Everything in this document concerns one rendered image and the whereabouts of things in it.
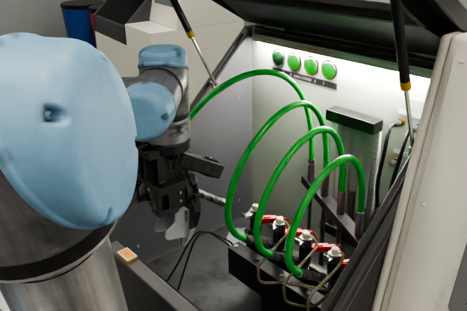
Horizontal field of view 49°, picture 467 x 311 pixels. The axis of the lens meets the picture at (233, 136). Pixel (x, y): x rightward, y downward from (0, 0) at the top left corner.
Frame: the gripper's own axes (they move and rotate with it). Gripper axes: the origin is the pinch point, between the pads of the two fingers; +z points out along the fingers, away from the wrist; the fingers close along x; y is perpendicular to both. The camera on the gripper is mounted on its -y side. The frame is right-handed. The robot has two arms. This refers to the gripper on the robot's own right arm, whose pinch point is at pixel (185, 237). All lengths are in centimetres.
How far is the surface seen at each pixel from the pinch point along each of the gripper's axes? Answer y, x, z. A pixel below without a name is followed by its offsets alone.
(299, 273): -17.3, 12.7, 10.0
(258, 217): -14.2, 4.5, -0.2
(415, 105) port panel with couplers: -57, 11, -14
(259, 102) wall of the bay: -57, -40, -2
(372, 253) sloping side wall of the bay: -26.1, 22.6, 4.2
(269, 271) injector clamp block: -24.8, -2.8, 22.3
